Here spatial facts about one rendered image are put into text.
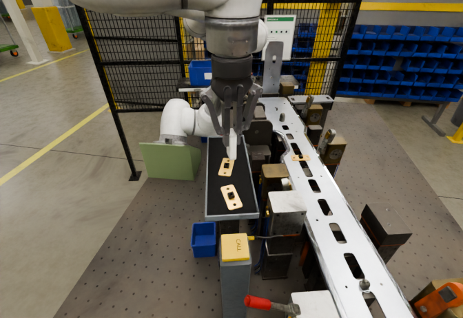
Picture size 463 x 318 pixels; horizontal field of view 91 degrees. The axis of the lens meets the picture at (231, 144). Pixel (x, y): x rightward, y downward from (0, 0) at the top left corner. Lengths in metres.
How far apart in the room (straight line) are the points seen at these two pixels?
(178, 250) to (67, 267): 1.19
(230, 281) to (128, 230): 0.71
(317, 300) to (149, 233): 0.78
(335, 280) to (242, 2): 0.68
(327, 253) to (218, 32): 0.65
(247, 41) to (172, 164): 1.01
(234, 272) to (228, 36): 0.48
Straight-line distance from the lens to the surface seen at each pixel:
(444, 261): 1.38
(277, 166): 0.88
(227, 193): 0.65
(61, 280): 2.13
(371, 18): 3.32
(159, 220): 1.22
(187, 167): 1.31
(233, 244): 0.57
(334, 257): 0.79
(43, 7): 8.26
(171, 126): 1.31
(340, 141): 1.16
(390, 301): 0.79
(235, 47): 0.40
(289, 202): 0.72
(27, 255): 2.41
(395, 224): 0.91
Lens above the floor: 1.65
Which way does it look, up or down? 36 degrees down
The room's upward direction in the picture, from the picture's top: straight up
